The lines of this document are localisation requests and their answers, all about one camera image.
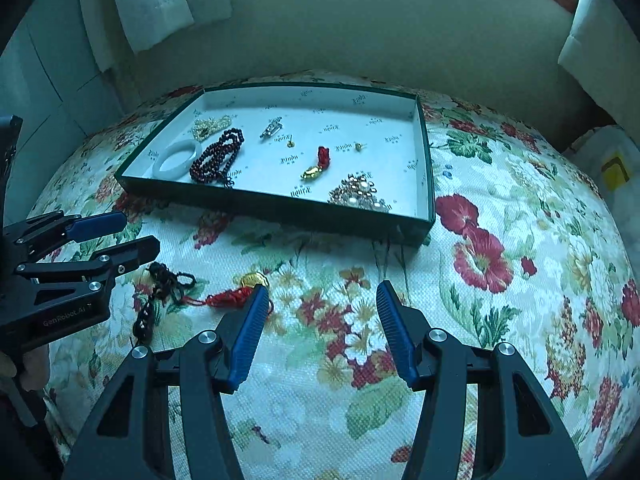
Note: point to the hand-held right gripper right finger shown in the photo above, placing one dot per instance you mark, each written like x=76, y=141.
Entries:
x=397, y=340

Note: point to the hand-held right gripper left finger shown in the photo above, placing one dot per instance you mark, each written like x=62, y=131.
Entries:
x=247, y=340

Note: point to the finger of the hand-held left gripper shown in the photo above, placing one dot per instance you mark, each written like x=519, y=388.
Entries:
x=97, y=225
x=127, y=255

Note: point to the red tassel gold ingot charm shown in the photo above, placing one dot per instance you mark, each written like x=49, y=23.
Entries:
x=225, y=299

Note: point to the white jade bangle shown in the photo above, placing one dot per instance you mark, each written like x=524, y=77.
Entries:
x=172, y=173

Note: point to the gold pearl brooch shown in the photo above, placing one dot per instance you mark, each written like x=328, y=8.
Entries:
x=357, y=192

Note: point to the green tray with white lining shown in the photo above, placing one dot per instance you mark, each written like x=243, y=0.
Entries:
x=380, y=160

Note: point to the silver brooch pin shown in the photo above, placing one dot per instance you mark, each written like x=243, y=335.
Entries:
x=270, y=129

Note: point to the small gold stud earring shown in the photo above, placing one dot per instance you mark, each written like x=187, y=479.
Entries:
x=358, y=146
x=289, y=143

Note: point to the small red and gold pendant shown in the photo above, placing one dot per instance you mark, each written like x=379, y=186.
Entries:
x=324, y=156

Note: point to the person's left hand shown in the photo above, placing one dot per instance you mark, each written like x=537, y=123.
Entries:
x=30, y=366

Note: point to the pale wardrobe with circle lines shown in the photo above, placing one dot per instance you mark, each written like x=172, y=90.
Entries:
x=50, y=85

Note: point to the pale curtain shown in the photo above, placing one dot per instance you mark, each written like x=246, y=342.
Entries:
x=595, y=50
x=150, y=0

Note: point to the white quilt with yellow pattern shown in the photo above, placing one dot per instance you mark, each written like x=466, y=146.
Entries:
x=590, y=150

